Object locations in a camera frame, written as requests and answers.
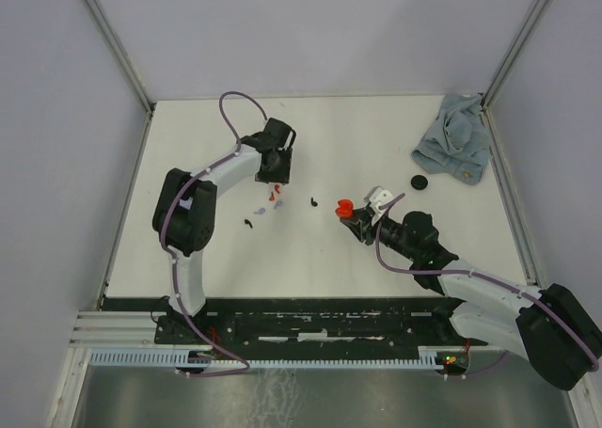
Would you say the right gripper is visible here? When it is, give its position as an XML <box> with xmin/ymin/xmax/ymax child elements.
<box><xmin>340</xmin><ymin>205</ymin><xmax>418</xmax><ymax>262</ymax></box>

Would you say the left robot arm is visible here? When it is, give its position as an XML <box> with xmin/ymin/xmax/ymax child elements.
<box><xmin>151</xmin><ymin>118</ymin><xmax>296</xmax><ymax>343</ymax></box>

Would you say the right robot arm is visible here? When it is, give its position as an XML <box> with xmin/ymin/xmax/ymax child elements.
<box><xmin>335</xmin><ymin>199</ymin><xmax>601</xmax><ymax>390</ymax></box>

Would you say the black earbud charging case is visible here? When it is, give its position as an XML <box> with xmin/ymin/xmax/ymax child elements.
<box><xmin>410</xmin><ymin>175</ymin><xmax>428</xmax><ymax>191</ymax></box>

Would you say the blue denim cloth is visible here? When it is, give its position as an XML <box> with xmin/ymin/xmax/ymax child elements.
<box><xmin>411</xmin><ymin>94</ymin><xmax>491</xmax><ymax>186</ymax></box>

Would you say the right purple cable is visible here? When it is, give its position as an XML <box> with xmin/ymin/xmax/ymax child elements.
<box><xmin>373</xmin><ymin>192</ymin><xmax>599</xmax><ymax>377</ymax></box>

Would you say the purple cable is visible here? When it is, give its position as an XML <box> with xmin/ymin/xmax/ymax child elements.
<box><xmin>159</xmin><ymin>90</ymin><xmax>269</xmax><ymax>377</ymax></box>
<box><xmin>373</xmin><ymin>192</ymin><xmax>599</xmax><ymax>377</ymax></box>

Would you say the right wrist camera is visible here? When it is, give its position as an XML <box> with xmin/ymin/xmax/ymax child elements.
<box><xmin>364</xmin><ymin>186</ymin><xmax>395</xmax><ymax>213</ymax></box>

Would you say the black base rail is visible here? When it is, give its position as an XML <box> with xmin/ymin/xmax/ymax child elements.
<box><xmin>154</xmin><ymin>295</ymin><xmax>490</xmax><ymax>361</ymax></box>

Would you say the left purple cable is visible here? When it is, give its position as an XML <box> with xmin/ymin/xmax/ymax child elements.
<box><xmin>159</xmin><ymin>90</ymin><xmax>269</xmax><ymax>377</ymax></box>

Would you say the left aluminium frame post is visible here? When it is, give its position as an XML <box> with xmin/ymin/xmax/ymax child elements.
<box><xmin>70</xmin><ymin>0</ymin><xmax>156</xmax><ymax>117</ymax></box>

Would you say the aluminium frame post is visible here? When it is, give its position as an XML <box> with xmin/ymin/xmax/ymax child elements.
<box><xmin>70</xmin><ymin>0</ymin><xmax>156</xmax><ymax>117</ymax></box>
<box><xmin>482</xmin><ymin>0</ymin><xmax>565</xmax><ymax>109</ymax></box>

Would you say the white cable duct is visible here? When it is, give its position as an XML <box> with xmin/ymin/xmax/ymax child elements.
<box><xmin>87</xmin><ymin>348</ymin><xmax>443</xmax><ymax>371</ymax></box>

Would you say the right aluminium frame post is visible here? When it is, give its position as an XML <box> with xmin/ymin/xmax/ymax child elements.
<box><xmin>482</xmin><ymin>0</ymin><xmax>565</xmax><ymax>109</ymax></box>

